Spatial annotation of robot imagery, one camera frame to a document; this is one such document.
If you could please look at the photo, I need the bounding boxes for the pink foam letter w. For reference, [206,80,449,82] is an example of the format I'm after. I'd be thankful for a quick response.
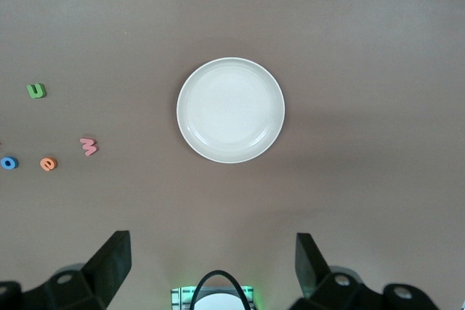
[78,137,100,158]

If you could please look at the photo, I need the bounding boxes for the green foam letter n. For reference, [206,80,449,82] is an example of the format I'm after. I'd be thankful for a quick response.
[26,83,47,100]

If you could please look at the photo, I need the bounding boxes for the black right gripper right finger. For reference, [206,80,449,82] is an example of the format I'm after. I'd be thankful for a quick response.
[290,232,437,310]

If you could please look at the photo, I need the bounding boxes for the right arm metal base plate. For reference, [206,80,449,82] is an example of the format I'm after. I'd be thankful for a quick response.
[170,285,255,310]

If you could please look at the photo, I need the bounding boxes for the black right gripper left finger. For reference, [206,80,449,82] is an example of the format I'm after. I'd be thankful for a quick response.
[0,229,132,310]

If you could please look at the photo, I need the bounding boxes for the blue foam letter o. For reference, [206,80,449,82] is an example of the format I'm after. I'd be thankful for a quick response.
[0,155,20,171]

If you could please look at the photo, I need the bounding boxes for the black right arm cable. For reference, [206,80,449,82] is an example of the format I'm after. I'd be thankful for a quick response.
[188,269,253,310]

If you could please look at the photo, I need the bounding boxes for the orange foam letter e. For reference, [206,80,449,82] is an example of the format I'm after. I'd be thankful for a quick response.
[39,157,59,173]

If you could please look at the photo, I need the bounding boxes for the beige round plate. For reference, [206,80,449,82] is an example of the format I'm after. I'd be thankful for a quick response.
[176,57,286,165]

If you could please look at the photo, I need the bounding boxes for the brown table cover sheet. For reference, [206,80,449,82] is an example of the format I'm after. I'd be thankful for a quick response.
[0,0,465,310]

